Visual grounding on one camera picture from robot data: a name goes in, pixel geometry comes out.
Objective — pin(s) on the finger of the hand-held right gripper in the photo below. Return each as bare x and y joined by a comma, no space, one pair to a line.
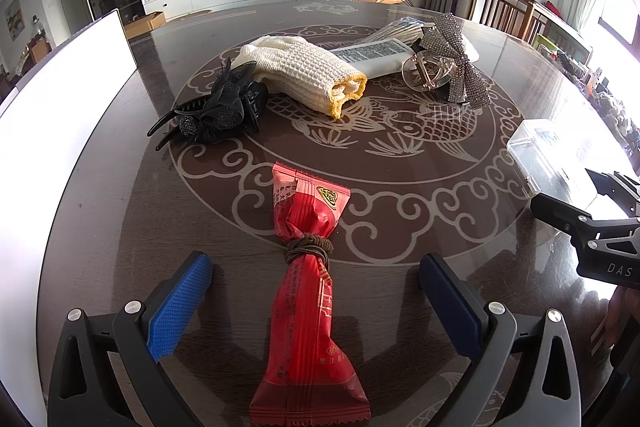
562,214
617,188

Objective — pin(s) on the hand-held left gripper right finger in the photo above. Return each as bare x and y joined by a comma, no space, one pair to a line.
455,307

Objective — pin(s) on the white packet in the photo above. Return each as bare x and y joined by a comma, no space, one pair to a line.
375,57

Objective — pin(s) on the clear plastic box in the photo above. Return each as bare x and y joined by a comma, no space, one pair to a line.
540,147

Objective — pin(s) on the clear packet of cotton swabs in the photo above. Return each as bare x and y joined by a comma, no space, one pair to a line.
400,29

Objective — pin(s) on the cardboard box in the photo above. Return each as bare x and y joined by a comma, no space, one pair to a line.
145,24

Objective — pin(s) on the red snack packet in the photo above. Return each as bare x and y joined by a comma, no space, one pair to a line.
305,332

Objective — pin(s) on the black hair clip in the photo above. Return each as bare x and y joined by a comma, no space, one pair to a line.
220,112

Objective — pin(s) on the cream knit glove yellow cuff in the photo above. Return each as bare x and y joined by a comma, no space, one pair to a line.
300,67

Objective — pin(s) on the wall painting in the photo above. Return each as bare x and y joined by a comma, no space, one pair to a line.
15,17

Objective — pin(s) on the pile of assorted clutter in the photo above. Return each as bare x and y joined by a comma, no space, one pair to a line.
595,77

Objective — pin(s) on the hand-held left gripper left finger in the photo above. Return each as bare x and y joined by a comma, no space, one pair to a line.
175,307

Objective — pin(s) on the clear hair claw rhinestone bow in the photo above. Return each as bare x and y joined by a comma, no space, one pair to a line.
450,52

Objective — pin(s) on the wooden chair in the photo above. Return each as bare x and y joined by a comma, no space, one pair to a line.
505,9

